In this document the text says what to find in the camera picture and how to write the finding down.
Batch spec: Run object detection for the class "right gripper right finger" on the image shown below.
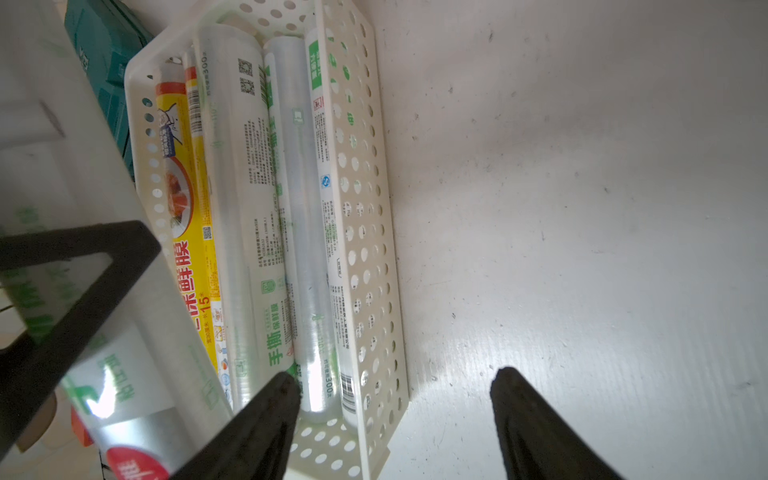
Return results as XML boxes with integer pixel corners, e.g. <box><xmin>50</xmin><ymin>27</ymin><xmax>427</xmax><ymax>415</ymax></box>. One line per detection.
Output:
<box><xmin>490</xmin><ymin>367</ymin><xmax>620</xmax><ymax>480</ymax></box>

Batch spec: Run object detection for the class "clear green label wrap roll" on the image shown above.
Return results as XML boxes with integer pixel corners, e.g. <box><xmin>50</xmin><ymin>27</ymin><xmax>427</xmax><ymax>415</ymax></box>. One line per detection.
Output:
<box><xmin>265</xmin><ymin>36</ymin><xmax>341</xmax><ymax>423</ymax></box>

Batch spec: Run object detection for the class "red square block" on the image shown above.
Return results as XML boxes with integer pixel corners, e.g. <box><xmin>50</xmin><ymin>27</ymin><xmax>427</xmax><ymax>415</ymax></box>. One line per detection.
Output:
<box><xmin>70</xmin><ymin>407</ymin><xmax>94</xmax><ymax>447</ymax></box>

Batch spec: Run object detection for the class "yellow wrap roll group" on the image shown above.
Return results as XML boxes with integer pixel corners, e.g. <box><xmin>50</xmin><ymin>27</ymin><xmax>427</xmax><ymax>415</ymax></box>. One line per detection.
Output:
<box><xmin>155</xmin><ymin>60</ymin><xmax>218</xmax><ymax>369</ymax></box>

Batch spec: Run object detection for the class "white green wrap roll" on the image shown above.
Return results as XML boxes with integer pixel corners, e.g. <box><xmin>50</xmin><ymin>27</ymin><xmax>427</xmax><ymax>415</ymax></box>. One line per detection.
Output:
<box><xmin>305</xmin><ymin>26</ymin><xmax>358</xmax><ymax>430</ymax></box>

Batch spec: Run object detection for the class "grape print wrap roll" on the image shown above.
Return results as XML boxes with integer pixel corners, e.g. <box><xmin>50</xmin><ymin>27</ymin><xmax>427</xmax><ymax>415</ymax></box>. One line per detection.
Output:
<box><xmin>1</xmin><ymin>1</ymin><xmax>231</xmax><ymax>479</ymax></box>

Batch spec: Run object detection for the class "white text wrap roll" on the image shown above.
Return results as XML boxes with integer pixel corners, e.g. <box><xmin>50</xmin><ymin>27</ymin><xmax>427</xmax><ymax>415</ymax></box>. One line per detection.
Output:
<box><xmin>195</xmin><ymin>24</ymin><xmax>294</xmax><ymax>411</ymax></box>

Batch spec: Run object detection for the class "green plastic tool case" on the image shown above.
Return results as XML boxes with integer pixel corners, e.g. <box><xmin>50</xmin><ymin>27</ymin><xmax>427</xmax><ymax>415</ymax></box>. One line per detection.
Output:
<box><xmin>64</xmin><ymin>0</ymin><xmax>153</xmax><ymax>175</ymax></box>

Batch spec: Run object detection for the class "white plastic perforated basket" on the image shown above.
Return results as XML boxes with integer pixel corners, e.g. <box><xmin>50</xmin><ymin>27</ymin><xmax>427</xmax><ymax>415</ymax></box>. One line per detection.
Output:
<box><xmin>125</xmin><ymin>1</ymin><xmax>409</xmax><ymax>479</ymax></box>

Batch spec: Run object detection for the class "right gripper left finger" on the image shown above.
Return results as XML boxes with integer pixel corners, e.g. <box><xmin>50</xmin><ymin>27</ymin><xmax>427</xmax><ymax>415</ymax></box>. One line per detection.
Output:
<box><xmin>173</xmin><ymin>372</ymin><xmax>301</xmax><ymax>479</ymax></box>

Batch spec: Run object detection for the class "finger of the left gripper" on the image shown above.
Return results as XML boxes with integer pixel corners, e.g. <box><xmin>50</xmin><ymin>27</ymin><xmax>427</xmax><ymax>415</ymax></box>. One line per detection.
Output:
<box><xmin>1</xmin><ymin>220</ymin><xmax>161</xmax><ymax>456</ymax></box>

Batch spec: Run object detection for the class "yellow wrap roll chef label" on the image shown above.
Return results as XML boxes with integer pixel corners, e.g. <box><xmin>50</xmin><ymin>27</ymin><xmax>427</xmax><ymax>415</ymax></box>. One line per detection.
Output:
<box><xmin>182</xmin><ymin>47</ymin><xmax>232</xmax><ymax>403</ymax></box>

